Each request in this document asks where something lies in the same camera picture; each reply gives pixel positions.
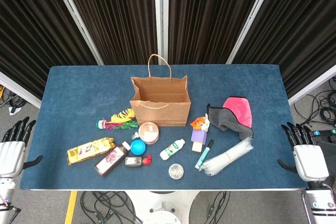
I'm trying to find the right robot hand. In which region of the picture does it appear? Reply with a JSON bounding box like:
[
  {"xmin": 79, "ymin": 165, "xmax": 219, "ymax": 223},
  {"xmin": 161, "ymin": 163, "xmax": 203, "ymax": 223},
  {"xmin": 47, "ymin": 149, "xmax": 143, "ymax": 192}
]
[{"xmin": 277, "ymin": 121, "xmax": 330, "ymax": 183}]

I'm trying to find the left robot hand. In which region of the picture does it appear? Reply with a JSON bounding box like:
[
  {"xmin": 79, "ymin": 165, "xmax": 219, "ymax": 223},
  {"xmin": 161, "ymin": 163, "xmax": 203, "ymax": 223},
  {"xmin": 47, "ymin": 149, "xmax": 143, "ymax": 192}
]
[{"xmin": 0, "ymin": 116, "xmax": 44, "ymax": 179}]

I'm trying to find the yellow snack package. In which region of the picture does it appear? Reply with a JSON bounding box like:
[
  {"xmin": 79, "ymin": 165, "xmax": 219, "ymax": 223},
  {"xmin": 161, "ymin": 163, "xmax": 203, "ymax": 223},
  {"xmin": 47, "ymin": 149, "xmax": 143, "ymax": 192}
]
[{"xmin": 67, "ymin": 137, "xmax": 116, "ymax": 166}]

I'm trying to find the clear plastic bag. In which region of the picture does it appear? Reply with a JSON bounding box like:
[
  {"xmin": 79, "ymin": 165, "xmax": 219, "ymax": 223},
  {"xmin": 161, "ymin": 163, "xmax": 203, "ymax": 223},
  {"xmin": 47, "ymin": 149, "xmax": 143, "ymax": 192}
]
[{"xmin": 199, "ymin": 136, "xmax": 255, "ymax": 177}]

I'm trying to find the pink and black cloth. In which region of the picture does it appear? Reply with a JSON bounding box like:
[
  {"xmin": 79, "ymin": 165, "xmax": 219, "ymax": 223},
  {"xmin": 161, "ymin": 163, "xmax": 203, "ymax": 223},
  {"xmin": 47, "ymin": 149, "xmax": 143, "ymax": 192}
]
[{"xmin": 206, "ymin": 97, "xmax": 254, "ymax": 141}]

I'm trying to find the orange snack bag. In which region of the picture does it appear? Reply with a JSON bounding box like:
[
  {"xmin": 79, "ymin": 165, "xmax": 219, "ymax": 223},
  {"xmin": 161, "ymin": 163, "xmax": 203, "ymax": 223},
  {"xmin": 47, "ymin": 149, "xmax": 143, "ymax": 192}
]
[{"xmin": 190, "ymin": 113, "xmax": 211, "ymax": 132}]

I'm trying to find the brown paper bag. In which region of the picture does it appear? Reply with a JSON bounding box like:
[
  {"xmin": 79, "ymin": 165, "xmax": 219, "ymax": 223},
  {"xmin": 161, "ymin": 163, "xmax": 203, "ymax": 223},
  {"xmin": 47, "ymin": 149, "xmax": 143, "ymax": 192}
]
[{"xmin": 130, "ymin": 54, "xmax": 192, "ymax": 127}]

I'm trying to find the blue table mat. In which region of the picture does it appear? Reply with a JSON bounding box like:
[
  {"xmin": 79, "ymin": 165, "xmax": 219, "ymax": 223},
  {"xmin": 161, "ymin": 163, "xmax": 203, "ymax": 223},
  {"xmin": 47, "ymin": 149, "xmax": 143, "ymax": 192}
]
[{"xmin": 19, "ymin": 64, "xmax": 312, "ymax": 190}]

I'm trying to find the brown floral label bottle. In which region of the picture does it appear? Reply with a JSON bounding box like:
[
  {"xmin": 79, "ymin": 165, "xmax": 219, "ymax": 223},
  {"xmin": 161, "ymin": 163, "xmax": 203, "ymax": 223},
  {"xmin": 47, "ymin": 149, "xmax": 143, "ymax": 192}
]
[{"xmin": 94, "ymin": 141, "xmax": 131, "ymax": 177}]

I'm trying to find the green marker pen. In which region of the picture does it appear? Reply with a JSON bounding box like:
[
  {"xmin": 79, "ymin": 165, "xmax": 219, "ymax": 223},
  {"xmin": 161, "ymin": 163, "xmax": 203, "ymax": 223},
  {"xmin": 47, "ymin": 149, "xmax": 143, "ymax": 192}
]
[{"xmin": 194, "ymin": 139, "xmax": 215, "ymax": 170}]

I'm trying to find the purple cube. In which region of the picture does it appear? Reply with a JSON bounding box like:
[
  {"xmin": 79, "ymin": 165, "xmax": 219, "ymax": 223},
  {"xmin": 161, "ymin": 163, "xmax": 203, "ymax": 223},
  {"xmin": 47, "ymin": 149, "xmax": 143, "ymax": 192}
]
[{"xmin": 191, "ymin": 129, "xmax": 208, "ymax": 145}]

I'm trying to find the colourful feather shuttlecock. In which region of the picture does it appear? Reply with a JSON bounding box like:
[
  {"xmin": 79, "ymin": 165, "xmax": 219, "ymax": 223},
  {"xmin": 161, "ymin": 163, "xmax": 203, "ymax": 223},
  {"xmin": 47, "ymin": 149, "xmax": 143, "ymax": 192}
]
[{"xmin": 96, "ymin": 108, "xmax": 139, "ymax": 131}]

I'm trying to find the small dark red-capped bottle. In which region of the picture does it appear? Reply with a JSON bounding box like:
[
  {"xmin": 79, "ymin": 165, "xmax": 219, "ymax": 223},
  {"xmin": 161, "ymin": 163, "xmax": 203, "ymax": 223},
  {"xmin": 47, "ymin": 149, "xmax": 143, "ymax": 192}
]
[{"xmin": 124, "ymin": 154, "xmax": 153, "ymax": 168}]

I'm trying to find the blue ball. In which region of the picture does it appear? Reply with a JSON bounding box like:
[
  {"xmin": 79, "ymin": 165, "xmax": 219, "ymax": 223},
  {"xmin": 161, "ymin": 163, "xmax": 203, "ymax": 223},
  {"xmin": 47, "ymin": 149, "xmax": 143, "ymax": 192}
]
[{"xmin": 130, "ymin": 140, "xmax": 146, "ymax": 155}]

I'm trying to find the black pleated curtain panel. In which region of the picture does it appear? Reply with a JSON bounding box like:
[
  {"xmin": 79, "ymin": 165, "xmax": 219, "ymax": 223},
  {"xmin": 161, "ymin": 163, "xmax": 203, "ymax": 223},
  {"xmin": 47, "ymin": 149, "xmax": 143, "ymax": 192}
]
[
  {"xmin": 167, "ymin": 0, "xmax": 268, "ymax": 65},
  {"xmin": 0, "ymin": 0, "xmax": 98, "ymax": 100},
  {"xmin": 59, "ymin": 0, "xmax": 158, "ymax": 66},
  {"xmin": 232, "ymin": 0, "xmax": 336, "ymax": 99}
]

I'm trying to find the white green plastic bottle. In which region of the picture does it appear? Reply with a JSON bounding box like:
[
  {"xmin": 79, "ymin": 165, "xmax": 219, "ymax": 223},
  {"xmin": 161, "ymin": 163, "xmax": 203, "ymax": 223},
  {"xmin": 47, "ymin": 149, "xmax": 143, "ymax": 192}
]
[{"xmin": 159, "ymin": 138, "xmax": 186, "ymax": 161}]

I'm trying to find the round pink jar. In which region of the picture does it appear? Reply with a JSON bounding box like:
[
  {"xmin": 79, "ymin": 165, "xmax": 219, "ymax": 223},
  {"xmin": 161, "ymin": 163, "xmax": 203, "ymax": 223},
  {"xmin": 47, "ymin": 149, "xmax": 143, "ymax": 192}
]
[{"xmin": 138, "ymin": 121, "xmax": 160, "ymax": 145}]

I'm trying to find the black floor cable bundle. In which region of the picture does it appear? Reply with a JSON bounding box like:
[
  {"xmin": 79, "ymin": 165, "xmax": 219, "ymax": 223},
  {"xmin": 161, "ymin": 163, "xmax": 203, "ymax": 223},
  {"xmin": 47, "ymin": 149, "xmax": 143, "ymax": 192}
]
[
  {"xmin": 79, "ymin": 191, "xmax": 142, "ymax": 224},
  {"xmin": 0, "ymin": 84, "xmax": 26, "ymax": 109},
  {"xmin": 204, "ymin": 191, "xmax": 232, "ymax": 224},
  {"xmin": 293, "ymin": 76, "xmax": 336, "ymax": 128}
]

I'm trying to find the white partition base rail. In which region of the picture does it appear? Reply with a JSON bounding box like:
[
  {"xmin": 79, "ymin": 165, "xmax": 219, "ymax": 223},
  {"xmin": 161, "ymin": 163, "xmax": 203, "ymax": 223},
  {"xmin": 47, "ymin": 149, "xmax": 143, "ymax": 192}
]
[
  {"xmin": 0, "ymin": 71, "xmax": 43, "ymax": 109},
  {"xmin": 288, "ymin": 64, "xmax": 336, "ymax": 105}
]

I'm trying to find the white table pedestal base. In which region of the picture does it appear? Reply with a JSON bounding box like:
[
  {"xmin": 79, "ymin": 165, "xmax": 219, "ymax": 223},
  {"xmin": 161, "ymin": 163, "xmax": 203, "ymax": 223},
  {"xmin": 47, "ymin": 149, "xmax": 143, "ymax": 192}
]
[{"xmin": 125, "ymin": 190, "xmax": 199, "ymax": 224}]

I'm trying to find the white partition frame post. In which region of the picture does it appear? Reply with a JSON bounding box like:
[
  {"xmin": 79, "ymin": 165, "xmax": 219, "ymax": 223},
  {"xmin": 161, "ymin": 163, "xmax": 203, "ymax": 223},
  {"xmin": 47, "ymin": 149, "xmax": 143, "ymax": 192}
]
[
  {"xmin": 153, "ymin": 0, "xmax": 170, "ymax": 65},
  {"xmin": 48, "ymin": 0, "xmax": 104, "ymax": 66},
  {"xmin": 226, "ymin": 0, "xmax": 279, "ymax": 65}
]

